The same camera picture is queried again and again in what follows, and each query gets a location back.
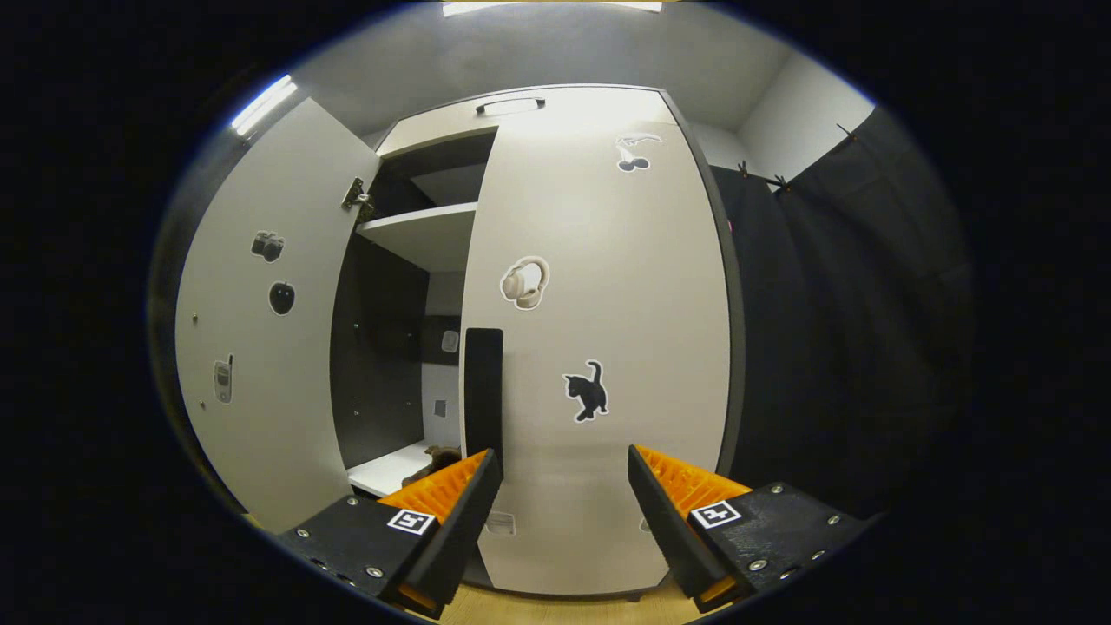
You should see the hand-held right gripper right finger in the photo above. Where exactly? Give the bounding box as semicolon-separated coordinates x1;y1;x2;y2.
628;444;869;613

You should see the white shoe cabinet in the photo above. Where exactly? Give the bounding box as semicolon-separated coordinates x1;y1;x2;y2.
330;82;747;600

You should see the white cabinet shelf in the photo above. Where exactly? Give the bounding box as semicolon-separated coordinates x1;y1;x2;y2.
347;438;465;498
356;201;478;273

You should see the black backdrop cloth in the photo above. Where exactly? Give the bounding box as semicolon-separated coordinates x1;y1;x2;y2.
707;104;977;522

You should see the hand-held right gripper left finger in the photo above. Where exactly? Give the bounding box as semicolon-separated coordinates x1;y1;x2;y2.
278;449;504;619

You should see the brown fuzzy shoe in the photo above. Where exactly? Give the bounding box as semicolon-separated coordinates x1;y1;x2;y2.
401;444;465;487

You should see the metal left door hinge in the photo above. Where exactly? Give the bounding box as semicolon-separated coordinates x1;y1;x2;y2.
341;177;376;222

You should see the black right door handle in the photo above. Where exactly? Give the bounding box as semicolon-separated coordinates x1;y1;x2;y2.
463;327;505;461

